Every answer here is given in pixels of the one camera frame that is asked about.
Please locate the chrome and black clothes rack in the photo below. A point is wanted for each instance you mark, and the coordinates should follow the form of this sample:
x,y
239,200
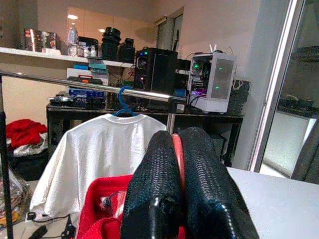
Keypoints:
x,y
99,87

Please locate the silver door frame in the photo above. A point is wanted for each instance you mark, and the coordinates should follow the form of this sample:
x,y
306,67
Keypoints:
x,y
276,87

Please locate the large clear bag of goods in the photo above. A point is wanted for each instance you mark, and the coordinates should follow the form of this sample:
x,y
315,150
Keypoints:
x,y
15,196

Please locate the black power strip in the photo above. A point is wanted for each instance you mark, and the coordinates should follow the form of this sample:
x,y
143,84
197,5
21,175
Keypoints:
x,y
40,231

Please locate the white t-shirt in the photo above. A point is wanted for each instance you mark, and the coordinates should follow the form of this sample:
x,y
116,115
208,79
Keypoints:
x,y
94,154

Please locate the red plastic hanger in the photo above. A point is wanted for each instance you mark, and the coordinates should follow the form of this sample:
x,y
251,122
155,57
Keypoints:
x,y
180,159

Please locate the red polo shirt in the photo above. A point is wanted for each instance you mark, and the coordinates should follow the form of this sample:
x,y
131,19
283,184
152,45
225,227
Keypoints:
x,y
99,224

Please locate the black computer tower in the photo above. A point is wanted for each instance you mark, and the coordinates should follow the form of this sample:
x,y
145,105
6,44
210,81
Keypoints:
x,y
159,69

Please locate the red clothes pile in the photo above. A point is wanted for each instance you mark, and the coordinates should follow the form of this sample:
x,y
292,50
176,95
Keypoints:
x,y
25,132

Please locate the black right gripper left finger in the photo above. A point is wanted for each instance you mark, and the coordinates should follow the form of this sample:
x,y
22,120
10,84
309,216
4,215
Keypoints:
x,y
154,194

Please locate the blue hanger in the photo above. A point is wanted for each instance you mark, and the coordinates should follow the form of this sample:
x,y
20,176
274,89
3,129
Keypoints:
x,y
122,99

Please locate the clear water bottle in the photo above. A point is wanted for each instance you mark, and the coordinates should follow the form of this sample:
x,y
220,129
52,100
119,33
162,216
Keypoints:
x,y
72,37

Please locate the white wall shelf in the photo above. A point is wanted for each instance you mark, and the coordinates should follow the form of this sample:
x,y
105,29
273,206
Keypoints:
x,y
49,56

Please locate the white table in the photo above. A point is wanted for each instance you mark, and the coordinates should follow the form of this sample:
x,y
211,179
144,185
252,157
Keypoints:
x,y
279,204

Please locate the blue white box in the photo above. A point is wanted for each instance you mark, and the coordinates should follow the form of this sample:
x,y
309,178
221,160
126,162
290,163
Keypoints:
x,y
87,93

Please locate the black desk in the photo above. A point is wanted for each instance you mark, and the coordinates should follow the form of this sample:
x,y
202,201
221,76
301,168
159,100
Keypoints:
x,y
199,117

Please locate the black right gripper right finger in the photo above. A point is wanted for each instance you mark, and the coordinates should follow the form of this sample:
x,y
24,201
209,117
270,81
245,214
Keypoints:
x,y
211,196

